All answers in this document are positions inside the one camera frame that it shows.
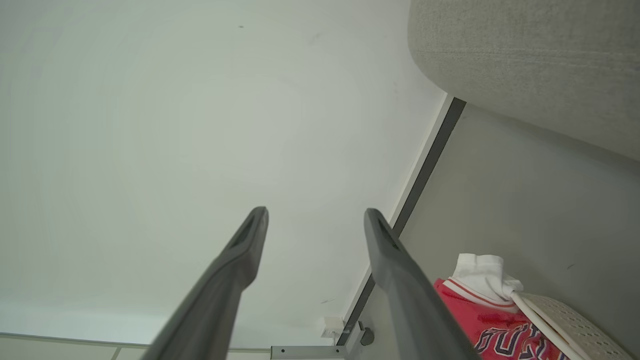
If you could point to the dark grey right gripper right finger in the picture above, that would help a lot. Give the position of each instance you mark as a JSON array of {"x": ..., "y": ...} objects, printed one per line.
[{"x": 405, "y": 290}]

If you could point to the white wall socket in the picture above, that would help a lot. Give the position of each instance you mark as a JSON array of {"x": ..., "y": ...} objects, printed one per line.
[{"x": 332, "y": 327}]

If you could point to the grey metal frame leg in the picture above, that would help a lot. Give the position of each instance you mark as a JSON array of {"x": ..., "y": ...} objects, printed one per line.
[{"x": 320, "y": 350}]

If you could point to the red basketball jersey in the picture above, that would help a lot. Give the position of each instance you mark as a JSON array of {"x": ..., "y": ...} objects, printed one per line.
[{"x": 492, "y": 327}]

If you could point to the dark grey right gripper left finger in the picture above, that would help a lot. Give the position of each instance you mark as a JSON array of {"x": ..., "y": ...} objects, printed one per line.
[{"x": 220, "y": 285}]

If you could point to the white cloth garment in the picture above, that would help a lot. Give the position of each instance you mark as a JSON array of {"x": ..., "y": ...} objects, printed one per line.
[{"x": 482, "y": 275}]

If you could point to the dark grey baseboard strip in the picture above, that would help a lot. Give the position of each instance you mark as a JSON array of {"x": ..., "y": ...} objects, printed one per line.
[{"x": 407, "y": 210}]

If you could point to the grey fabric cushion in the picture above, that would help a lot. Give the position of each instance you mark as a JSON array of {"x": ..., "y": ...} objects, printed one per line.
[{"x": 530, "y": 60}]

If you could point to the white perforated laundry basket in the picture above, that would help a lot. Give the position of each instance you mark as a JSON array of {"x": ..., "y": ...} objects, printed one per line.
[{"x": 570, "y": 325}]

